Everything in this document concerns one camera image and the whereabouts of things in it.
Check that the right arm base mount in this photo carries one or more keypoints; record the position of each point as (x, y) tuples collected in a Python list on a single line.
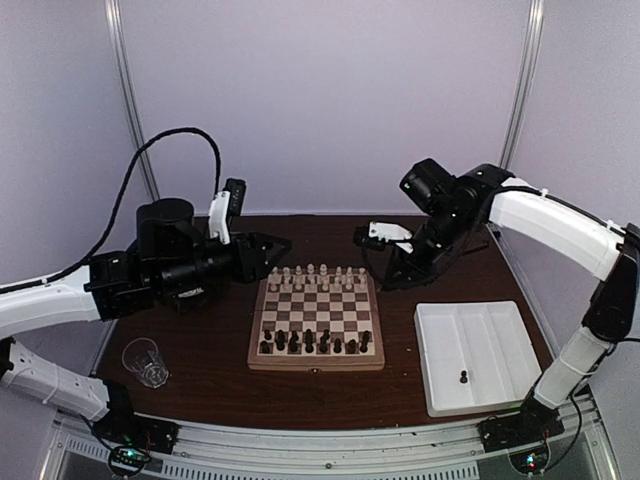
[(498, 433)]

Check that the left aluminium frame post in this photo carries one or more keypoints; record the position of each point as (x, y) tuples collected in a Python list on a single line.
[(117, 38)]

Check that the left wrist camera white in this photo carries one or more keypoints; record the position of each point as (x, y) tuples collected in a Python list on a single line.
[(226, 204)]

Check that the white chess pieces row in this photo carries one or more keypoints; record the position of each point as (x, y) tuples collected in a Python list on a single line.
[(318, 279)]

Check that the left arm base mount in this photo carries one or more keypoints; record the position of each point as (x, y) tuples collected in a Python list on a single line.
[(141, 432)]

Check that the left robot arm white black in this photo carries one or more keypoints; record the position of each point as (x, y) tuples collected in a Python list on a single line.
[(169, 258)]

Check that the dark queen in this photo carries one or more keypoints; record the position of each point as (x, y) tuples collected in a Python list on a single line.
[(293, 346)]

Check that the dark king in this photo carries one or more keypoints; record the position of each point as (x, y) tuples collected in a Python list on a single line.
[(309, 341)]

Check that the front aluminium rail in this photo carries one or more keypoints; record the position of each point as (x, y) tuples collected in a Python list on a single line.
[(450, 450)]

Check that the aluminium frame post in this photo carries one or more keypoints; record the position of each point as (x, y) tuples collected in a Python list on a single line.
[(526, 74), (117, 38)]

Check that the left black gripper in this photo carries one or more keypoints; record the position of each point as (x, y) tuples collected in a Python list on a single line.
[(251, 268)]

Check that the right aluminium frame post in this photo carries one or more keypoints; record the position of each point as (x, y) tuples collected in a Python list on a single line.
[(526, 74)]

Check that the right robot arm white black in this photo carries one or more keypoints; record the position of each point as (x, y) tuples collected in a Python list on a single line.
[(604, 255)]

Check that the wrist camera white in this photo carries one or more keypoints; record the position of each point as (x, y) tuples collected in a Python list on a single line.
[(377, 235), (226, 204)]

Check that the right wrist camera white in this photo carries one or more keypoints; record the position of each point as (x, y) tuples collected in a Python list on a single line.
[(377, 235)]

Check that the wooden chess board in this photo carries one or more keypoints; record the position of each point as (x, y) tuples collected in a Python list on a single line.
[(346, 315)]

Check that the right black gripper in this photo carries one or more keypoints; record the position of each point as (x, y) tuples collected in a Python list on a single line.
[(418, 273)]

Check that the white plastic compartment tray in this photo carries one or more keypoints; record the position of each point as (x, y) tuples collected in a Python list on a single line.
[(486, 339)]

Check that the clear drinking glass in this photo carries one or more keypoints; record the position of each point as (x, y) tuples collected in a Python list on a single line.
[(141, 357)]

